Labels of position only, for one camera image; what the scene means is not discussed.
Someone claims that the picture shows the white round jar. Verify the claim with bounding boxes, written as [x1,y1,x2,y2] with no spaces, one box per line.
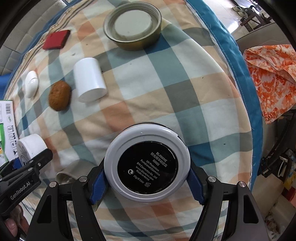
[16,133,47,166]

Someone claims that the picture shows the black white cosmetic compact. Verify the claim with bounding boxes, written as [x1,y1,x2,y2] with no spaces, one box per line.
[104,123,191,203]

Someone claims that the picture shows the person's left hand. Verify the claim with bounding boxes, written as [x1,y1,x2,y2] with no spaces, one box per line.
[4,205,29,237]

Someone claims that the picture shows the dark wooden chair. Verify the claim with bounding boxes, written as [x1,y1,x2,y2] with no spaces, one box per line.
[238,6,273,33]

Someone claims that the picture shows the open cardboard box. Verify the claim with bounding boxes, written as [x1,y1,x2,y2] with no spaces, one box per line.
[0,100,19,165]

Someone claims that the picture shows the metal perforated cup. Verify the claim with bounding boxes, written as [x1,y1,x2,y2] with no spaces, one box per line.
[56,160,95,184]

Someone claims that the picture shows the small white cylinder cap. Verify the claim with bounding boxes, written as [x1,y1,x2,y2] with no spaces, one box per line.
[73,57,107,103]

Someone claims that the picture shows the grey padded chair right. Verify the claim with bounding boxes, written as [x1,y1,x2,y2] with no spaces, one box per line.
[1,1,67,75]

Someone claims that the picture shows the orange patterned cloth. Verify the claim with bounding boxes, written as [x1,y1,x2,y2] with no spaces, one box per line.
[243,44,296,124]

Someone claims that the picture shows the olive jar lid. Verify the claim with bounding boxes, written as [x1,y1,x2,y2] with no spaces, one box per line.
[103,1,162,51]

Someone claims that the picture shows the brown walnut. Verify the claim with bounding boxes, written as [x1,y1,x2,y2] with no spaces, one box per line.
[48,80,71,111]

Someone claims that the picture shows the beige armchair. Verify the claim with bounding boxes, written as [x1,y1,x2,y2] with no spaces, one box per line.
[236,23,295,53]

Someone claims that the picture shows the red card case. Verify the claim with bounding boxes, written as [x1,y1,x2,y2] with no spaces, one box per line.
[43,30,71,50]

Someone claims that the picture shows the white oval earbud case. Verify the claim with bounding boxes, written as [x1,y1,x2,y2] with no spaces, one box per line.
[25,71,39,98]

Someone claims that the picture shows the plaid checkered tablecloth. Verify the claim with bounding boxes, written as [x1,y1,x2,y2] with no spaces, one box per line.
[3,0,263,241]

